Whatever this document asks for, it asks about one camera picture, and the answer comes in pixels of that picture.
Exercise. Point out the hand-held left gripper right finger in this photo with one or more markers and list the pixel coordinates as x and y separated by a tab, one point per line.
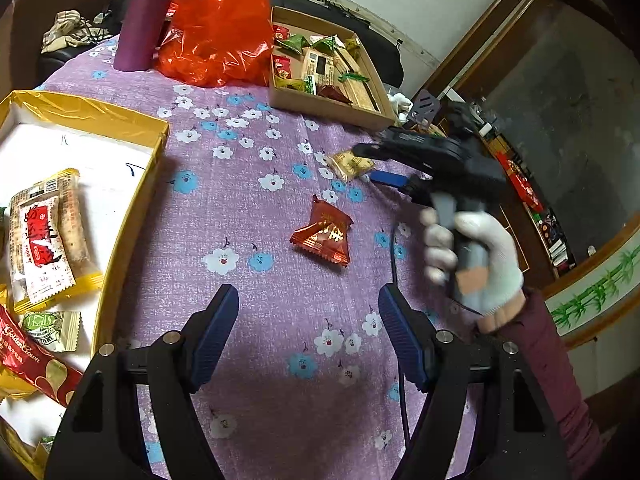
405	340

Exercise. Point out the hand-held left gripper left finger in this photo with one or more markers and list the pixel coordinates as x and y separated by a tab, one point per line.
215	335

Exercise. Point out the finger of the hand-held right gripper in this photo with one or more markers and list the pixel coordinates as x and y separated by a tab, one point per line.
400	147
392	179

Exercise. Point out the small yellow biscuit packet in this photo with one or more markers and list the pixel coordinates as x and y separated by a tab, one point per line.
352	165

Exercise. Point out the red triangular candy packet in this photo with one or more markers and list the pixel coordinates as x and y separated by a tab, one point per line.
322	232

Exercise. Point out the small green white packet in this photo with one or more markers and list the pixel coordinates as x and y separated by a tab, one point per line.
47	332

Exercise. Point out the long red snack packet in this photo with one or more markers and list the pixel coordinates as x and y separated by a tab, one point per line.
30	355

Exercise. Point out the cracker packet with red label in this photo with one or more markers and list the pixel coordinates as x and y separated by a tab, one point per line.
42	245

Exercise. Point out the green gold snack packet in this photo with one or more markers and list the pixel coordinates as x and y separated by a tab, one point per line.
46	444

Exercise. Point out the large yellow snack packet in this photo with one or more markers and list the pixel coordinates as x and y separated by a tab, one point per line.
15	385

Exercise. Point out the gold cardboard box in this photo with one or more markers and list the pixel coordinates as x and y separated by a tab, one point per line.
90	110

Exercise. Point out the person's right forearm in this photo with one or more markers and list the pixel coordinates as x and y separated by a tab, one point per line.
550	370

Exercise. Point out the person's right hand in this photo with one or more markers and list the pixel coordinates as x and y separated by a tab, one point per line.
500	260

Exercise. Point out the white fabric item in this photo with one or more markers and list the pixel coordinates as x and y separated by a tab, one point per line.
400	102

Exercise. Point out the red box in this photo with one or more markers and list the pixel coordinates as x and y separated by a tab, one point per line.
520	180

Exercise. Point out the purple floral tablecloth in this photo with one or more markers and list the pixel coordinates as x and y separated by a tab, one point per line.
280	310

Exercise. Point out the brown cardboard box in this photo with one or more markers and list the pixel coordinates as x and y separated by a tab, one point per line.
320	105

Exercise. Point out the pile of assorted snack packets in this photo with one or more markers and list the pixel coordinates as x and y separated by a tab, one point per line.
320	65

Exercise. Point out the wooden cabinet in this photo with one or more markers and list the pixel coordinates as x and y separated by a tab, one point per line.
500	10

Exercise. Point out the red plastic bag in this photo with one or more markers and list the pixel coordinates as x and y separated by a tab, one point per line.
220	25

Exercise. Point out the purple cylinder bottle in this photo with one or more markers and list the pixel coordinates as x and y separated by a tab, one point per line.
142	20

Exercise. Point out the patterned crumpled cloth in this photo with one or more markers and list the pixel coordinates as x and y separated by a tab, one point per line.
75	27

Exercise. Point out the brown sofa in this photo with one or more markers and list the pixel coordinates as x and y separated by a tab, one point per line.
30	5

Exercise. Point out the grey plastic mount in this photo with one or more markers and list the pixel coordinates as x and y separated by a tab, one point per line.
425	107

